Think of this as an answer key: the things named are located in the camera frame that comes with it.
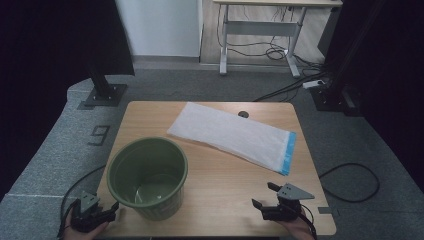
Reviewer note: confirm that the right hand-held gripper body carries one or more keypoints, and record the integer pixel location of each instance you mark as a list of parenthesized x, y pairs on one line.
[(286, 206)]

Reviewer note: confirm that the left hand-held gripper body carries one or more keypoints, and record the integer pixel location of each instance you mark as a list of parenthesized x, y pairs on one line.
[(85, 213)]

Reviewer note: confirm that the green plastic bin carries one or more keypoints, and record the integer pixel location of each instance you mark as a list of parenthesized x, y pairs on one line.
[(146, 166)]

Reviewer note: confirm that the white plastic bag blue hem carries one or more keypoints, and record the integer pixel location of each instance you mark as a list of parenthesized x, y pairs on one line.
[(230, 133)]

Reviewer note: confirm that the person's left hand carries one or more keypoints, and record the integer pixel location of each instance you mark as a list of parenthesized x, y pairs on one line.
[(83, 236)]

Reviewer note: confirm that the person's right hand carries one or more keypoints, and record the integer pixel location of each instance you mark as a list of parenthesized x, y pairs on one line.
[(300, 230)]

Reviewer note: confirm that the grey tape strip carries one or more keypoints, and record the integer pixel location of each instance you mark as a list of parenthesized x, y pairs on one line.
[(325, 210)]

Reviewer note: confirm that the white power strip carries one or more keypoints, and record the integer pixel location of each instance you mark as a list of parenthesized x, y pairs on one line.
[(313, 84)]

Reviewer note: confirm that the black curtain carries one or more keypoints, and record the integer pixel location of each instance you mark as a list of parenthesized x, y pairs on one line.
[(40, 66), (393, 83)]

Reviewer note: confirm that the white desk with metal legs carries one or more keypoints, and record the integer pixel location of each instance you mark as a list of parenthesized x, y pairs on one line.
[(260, 28)]

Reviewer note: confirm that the black stand with base plate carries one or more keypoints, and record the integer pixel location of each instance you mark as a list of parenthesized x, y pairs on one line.
[(105, 91), (328, 100)]

